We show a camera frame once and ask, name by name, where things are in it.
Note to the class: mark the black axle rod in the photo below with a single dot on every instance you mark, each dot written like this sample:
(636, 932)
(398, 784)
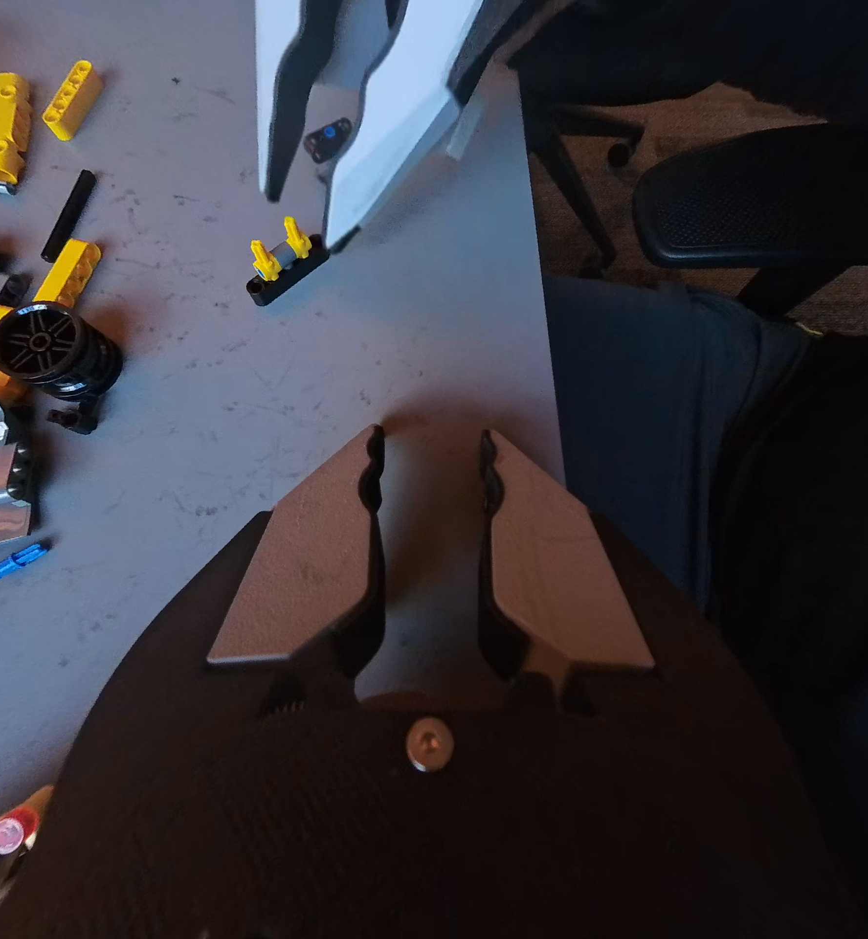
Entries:
(68, 216)

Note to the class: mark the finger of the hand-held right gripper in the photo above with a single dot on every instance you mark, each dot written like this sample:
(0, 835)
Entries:
(269, 73)
(412, 110)

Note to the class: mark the yellow toy vehicle assembly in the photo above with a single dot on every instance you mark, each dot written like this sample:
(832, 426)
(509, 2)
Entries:
(8, 836)

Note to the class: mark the black spoked wheel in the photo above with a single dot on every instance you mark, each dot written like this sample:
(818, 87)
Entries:
(37, 341)

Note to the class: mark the long blue connector pin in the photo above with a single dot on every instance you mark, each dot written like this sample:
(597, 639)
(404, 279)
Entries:
(17, 561)

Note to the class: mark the black angled connector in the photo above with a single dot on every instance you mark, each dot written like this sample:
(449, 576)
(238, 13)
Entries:
(74, 418)

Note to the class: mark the short black holed beam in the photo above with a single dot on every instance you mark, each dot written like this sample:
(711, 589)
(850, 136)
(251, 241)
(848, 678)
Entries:
(315, 147)

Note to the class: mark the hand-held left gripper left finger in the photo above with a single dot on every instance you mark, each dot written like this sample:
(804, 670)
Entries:
(302, 579)

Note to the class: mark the grey desk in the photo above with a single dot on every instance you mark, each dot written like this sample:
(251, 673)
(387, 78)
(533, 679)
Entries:
(221, 440)

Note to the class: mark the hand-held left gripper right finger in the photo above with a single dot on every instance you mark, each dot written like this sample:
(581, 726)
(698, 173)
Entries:
(566, 579)

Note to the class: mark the long yellow holed beam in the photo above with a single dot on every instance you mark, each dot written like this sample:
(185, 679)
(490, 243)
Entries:
(67, 271)

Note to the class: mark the black beam with yellow pins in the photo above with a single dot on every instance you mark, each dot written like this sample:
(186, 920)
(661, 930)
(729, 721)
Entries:
(272, 290)

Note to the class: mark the short yellow holed beam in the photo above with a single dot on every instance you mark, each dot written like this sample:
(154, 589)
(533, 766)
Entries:
(73, 99)

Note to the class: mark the black office chair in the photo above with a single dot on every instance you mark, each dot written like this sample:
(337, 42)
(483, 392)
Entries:
(617, 152)

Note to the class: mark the person's leg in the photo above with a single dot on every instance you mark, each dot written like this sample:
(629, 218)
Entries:
(639, 411)

